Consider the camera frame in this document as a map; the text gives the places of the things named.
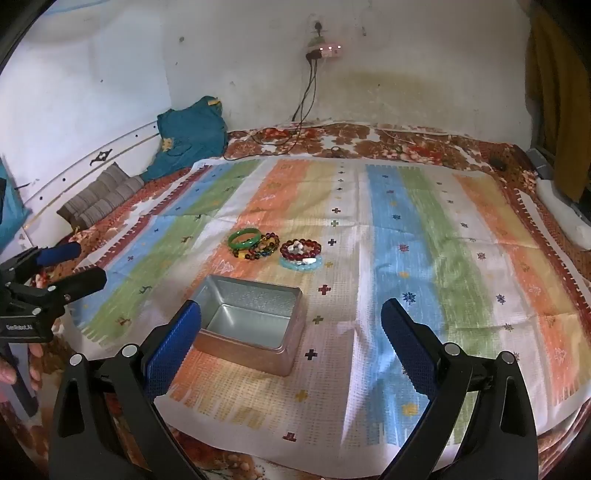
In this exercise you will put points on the striped grey cushion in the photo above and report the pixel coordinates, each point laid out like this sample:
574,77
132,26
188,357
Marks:
99,196

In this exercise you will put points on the grey box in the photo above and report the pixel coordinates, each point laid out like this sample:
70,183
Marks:
540,162

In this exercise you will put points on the white pillow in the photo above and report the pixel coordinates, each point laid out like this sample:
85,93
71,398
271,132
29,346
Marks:
561,210

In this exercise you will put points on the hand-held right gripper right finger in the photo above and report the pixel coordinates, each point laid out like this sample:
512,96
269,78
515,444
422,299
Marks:
411,350

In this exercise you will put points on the teal garment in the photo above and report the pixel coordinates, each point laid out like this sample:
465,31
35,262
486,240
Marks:
189,134

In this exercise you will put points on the blue cloth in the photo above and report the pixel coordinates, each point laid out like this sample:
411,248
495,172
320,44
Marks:
11,207

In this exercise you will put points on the pink power strip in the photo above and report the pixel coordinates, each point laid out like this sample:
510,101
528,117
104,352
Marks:
330,50

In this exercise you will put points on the silver metal tin box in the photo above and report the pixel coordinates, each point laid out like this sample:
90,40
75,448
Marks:
251,323

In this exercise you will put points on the striped pastel cloth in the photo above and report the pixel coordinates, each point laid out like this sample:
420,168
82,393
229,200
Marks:
415,230

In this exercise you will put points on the yellow hanging cloth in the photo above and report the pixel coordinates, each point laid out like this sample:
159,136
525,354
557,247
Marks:
554,92

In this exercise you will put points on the white bed headboard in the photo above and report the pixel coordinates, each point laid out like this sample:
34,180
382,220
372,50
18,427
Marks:
69,170

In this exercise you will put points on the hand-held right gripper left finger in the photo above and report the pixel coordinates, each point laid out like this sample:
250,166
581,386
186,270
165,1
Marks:
171,355

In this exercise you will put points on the small black object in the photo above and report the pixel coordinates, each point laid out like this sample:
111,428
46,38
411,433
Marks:
497,162

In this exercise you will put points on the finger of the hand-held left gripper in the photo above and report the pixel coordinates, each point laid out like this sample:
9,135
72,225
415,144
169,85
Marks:
85,281
57,254

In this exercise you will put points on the wall plug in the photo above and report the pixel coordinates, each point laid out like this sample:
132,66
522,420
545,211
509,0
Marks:
316,28

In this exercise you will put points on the green bangle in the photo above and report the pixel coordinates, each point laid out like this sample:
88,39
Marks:
236,237

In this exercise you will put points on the person's left hand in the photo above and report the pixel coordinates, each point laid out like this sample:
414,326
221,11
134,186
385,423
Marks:
6,370

